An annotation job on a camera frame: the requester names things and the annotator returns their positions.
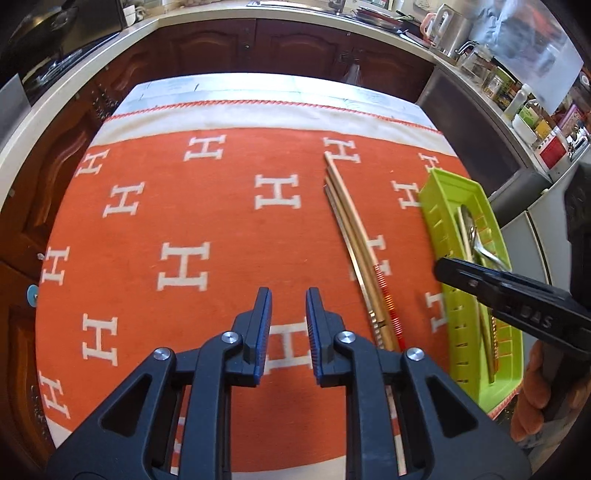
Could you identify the dark stovetop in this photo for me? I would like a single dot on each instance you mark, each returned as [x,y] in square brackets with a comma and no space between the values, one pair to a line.
[55,41]

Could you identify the stainless steel appliance front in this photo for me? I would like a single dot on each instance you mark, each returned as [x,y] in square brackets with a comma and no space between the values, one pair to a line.
[471,124]

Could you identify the clear plastic sheet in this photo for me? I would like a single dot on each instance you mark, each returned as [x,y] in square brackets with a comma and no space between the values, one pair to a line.
[531,46]

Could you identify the green plastic tray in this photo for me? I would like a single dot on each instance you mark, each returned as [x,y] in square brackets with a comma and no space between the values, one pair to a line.
[461,332]

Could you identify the red box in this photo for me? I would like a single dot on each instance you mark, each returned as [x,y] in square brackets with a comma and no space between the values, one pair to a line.
[551,150]

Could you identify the white electric kettle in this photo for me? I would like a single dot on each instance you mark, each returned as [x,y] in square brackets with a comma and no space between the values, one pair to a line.
[441,23]

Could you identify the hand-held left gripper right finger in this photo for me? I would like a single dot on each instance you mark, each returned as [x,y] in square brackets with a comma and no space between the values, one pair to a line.
[315,337]

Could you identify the dish rack with plates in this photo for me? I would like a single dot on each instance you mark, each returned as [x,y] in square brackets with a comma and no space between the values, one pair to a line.
[378,18]

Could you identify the plain metal spoon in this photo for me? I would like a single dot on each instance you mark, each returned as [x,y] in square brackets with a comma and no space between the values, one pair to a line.
[472,228]

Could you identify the clear plastic bottle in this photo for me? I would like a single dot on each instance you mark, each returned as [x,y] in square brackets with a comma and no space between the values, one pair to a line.
[519,102]

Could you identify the glass teapot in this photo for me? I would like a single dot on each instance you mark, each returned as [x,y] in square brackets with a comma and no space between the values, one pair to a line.
[475,62]

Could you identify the white green-label container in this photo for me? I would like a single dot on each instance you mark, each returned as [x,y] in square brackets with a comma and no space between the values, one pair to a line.
[528,123]

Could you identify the person's right hand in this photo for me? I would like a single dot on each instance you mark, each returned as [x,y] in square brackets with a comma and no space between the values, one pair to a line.
[531,401]

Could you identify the glass jar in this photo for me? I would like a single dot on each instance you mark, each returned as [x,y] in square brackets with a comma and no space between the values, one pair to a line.
[494,85]

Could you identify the white cup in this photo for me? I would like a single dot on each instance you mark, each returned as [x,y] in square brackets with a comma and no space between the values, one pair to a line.
[129,14]

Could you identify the white kitchen countertop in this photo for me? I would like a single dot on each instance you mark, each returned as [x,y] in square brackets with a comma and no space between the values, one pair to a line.
[92,50]

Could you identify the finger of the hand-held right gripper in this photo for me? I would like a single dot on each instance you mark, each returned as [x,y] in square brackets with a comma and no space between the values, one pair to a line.
[461,274]

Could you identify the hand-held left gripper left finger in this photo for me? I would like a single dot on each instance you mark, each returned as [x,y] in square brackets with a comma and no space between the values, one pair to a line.
[261,337]

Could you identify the stainless steel chopstick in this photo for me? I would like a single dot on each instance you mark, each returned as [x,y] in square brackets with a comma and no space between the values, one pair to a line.
[351,259]

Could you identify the orange printed blanket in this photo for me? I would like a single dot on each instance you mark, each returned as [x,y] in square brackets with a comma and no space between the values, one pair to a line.
[184,207]

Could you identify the metal kitchen faucet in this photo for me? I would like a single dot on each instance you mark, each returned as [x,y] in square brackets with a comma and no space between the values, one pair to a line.
[337,5]

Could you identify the brown wooden kitchen cabinets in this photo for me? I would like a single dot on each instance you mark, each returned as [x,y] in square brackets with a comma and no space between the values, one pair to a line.
[207,50]

